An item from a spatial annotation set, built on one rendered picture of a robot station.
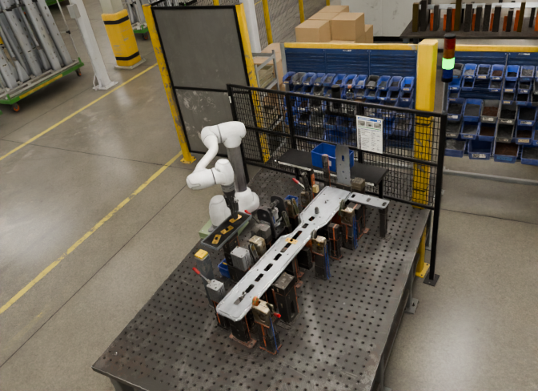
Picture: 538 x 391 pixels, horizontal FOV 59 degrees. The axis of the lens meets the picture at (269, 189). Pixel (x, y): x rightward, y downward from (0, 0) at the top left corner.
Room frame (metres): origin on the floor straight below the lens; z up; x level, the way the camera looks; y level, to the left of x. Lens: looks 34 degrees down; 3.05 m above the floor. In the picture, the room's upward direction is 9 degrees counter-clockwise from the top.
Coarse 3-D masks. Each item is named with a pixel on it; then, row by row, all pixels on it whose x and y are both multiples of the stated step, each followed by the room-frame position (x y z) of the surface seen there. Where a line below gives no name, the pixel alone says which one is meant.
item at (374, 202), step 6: (354, 192) 2.82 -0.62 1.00; (348, 198) 2.77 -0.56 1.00; (354, 198) 2.76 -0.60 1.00; (360, 198) 2.74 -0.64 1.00; (366, 198) 2.73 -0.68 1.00; (372, 198) 2.72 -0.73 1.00; (378, 198) 2.71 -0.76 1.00; (366, 204) 2.67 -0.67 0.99; (372, 204) 2.65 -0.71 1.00; (378, 204) 2.64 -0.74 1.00
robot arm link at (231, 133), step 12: (228, 132) 3.05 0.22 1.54; (240, 132) 3.06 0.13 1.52; (228, 144) 3.04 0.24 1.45; (228, 156) 3.07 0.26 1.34; (240, 156) 3.07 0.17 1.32; (240, 168) 3.04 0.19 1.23; (240, 180) 3.03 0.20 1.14; (240, 192) 3.01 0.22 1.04; (252, 192) 3.08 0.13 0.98; (240, 204) 2.97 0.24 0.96; (252, 204) 2.99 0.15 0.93
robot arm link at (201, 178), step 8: (208, 136) 2.98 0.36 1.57; (208, 144) 2.91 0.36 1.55; (216, 144) 2.89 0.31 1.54; (208, 152) 2.78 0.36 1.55; (216, 152) 2.82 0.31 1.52; (200, 160) 2.70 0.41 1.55; (208, 160) 2.72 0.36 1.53; (200, 168) 2.55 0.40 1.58; (192, 176) 2.48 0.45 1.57; (200, 176) 2.47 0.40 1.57; (208, 176) 2.47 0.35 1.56; (192, 184) 2.45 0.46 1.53; (200, 184) 2.45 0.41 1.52; (208, 184) 2.46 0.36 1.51
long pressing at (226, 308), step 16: (320, 192) 2.89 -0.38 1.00; (336, 192) 2.86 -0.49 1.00; (304, 208) 2.73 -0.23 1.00; (320, 208) 2.70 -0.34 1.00; (336, 208) 2.67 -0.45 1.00; (320, 224) 2.52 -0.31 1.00; (304, 240) 2.38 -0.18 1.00; (272, 256) 2.28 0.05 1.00; (288, 256) 2.26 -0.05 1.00; (256, 272) 2.16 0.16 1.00; (272, 272) 2.14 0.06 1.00; (240, 288) 2.05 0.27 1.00; (256, 288) 2.02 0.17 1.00; (224, 304) 1.94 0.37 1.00; (240, 304) 1.92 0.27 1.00
